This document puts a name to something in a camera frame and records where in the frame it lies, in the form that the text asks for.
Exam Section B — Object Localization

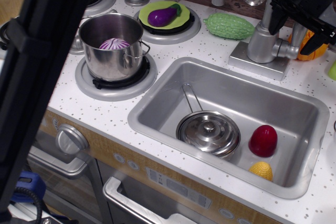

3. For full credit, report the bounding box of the green plate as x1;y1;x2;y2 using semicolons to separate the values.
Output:
138;1;191;30

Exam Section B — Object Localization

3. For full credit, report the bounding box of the blue clamp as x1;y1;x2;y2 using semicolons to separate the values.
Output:
11;171;46;204

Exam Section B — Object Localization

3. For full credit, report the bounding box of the light green toy object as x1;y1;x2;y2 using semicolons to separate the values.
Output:
328;61;336;80

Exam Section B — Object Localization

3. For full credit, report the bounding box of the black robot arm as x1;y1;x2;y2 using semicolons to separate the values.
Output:
1;0;335;223

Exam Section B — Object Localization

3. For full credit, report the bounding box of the purple white toy onion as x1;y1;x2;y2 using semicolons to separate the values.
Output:
99;38;130;50

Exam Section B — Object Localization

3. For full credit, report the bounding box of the silver oven door handle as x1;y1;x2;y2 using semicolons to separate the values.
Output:
28;146;89;180

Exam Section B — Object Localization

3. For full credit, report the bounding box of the yellow toy corn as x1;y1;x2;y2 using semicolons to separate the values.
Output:
248;162;273;181

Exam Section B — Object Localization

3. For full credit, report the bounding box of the back right stove burner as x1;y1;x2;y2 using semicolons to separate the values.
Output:
142;7;201;45

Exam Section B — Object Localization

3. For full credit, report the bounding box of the orange toy pumpkin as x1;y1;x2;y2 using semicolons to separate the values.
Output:
288;29;329;61

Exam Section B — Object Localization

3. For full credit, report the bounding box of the steel saucepan with lid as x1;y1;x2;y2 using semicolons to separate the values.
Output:
175;83;241;161

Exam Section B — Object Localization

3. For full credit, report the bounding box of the silver oven dial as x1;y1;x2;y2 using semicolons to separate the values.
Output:
55;124;89;155

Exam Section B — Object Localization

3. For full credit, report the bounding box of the grey stove knob middle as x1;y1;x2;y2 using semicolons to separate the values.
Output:
69;35;84;55

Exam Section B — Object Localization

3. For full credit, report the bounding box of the green toy bitter melon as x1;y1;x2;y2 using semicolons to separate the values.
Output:
203;13;255;40

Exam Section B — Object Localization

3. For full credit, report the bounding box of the silver toy faucet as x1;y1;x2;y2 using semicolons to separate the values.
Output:
228;0;289;81

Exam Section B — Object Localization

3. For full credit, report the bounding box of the front right stove burner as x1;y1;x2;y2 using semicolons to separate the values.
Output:
75;55;157;102

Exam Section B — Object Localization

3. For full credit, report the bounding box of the purple toy eggplant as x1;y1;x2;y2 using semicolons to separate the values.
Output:
148;4;182;27

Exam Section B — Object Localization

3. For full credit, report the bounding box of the black braided cable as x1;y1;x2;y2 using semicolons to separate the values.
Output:
14;186;44;224

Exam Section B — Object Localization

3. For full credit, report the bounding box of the silver dishwasher door handle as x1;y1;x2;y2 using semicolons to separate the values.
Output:
103;177;195;224

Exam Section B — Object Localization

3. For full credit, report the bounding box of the stove burner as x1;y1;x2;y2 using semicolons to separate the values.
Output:
83;0;116;17
142;7;201;45
75;55;157;102

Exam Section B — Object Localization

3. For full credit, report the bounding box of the silver toy sink basin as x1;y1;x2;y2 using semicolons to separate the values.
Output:
128;57;329;199

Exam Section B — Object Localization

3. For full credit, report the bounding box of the back left stove burner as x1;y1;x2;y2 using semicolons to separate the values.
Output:
83;0;116;17

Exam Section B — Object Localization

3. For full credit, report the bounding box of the silver faucet lever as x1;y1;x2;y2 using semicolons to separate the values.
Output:
271;22;308;59

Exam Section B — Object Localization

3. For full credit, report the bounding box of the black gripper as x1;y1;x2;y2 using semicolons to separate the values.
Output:
268;0;335;55

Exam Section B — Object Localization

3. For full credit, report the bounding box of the red toy egg shape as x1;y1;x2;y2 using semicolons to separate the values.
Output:
248;125;278;157

